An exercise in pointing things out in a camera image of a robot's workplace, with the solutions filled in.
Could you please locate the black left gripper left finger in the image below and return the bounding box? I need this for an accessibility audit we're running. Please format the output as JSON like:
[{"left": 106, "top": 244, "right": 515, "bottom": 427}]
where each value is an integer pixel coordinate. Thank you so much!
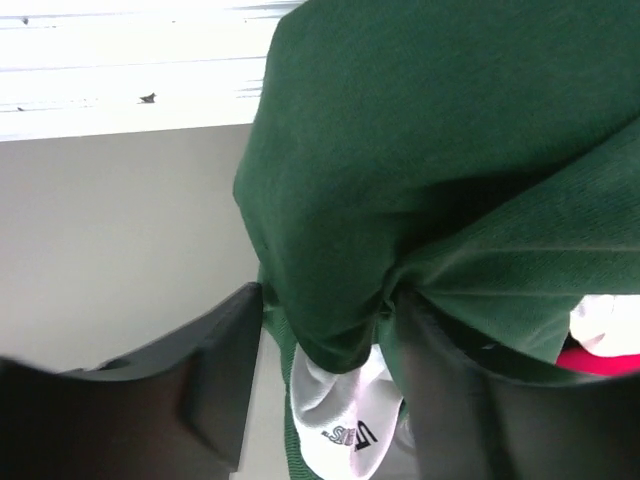
[{"left": 1, "top": 283, "right": 262, "bottom": 480}]

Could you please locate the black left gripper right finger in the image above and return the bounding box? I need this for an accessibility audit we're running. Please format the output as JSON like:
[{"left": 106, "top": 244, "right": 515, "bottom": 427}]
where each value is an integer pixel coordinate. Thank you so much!
[{"left": 395, "top": 292, "right": 639, "bottom": 480}]

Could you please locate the white and green t-shirt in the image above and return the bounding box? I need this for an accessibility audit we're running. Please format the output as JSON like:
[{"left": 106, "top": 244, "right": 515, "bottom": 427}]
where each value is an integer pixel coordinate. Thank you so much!
[{"left": 234, "top": 1, "right": 639, "bottom": 479}]

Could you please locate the crimson red t-shirt in bin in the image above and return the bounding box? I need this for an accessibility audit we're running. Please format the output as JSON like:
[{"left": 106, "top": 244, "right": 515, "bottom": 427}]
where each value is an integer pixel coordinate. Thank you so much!
[{"left": 553, "top": 347, "right": 639, "bottom": 382}]

